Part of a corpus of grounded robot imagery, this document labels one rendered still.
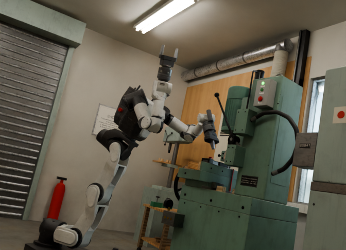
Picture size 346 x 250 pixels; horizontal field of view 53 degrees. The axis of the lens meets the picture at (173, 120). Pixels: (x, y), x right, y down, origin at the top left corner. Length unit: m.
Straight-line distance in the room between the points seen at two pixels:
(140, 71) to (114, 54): 0.48
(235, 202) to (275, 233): 0.29
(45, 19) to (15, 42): 0.49
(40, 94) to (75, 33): 0.92
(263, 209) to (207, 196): 0.34
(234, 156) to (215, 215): 0.35
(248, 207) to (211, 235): 0.30
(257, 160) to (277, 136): 0.18
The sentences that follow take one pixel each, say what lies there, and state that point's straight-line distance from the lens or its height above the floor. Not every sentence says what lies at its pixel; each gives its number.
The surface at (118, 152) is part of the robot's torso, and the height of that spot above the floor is 0.93.
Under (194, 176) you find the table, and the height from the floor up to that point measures 0.86.
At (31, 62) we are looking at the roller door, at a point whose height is 1.96.
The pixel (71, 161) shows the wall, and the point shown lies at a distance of 5.00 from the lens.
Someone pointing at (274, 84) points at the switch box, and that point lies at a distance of 2.11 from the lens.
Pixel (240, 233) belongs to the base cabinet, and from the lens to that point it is 1.94.
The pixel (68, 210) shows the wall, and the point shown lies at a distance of 5.06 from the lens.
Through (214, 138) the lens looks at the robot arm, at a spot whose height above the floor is 1.16.
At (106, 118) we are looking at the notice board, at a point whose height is 1.53.
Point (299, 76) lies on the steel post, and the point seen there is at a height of 2.15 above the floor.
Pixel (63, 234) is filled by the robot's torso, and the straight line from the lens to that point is 2.72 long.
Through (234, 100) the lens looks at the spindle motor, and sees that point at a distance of 2.34.
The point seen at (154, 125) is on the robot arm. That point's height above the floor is 1.12.
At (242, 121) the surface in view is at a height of 1.22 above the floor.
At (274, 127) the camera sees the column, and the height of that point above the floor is 1.21.
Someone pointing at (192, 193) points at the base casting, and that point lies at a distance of 2.22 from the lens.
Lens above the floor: 0.77
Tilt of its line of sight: 10 degrees up
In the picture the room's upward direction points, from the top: 12 degrees clockwise
